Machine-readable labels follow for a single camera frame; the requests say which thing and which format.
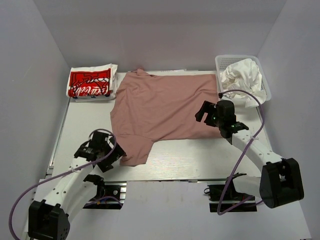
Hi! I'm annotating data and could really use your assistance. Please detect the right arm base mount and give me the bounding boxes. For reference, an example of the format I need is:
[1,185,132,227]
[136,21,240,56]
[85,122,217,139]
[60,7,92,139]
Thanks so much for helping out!
[203,184,257,213]

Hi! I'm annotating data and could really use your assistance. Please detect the white perforated plastic basket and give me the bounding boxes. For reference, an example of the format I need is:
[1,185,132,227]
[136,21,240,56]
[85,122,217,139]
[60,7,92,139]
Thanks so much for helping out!
[215,54,272,101]

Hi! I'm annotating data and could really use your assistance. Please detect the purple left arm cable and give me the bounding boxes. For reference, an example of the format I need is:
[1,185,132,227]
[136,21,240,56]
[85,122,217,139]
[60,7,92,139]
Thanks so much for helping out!
[8,128,125,240]

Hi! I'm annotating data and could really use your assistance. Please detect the folded red white t shirt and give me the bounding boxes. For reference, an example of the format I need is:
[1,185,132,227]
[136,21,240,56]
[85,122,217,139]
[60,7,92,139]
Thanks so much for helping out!
[66,63,119,102]

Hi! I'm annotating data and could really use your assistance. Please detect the white crumpled t shirt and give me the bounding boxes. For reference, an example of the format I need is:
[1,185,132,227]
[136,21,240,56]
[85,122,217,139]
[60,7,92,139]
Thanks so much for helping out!
[219,58,267,108]

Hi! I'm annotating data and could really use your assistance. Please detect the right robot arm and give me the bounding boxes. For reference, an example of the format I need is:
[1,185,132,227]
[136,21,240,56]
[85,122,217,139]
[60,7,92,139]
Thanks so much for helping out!
[195,100,305,209]

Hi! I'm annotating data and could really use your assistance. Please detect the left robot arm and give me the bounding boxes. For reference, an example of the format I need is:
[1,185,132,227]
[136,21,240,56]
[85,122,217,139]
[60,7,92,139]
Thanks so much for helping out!
[27,129,126,240]

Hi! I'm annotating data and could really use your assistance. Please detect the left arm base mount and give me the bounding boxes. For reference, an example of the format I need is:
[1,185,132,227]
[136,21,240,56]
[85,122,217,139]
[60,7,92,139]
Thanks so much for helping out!
[83,182,127,210]

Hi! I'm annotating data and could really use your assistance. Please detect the pink printed t shirt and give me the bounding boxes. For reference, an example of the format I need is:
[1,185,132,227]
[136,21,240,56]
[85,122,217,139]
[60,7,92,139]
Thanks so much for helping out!
[110,69,221,167]

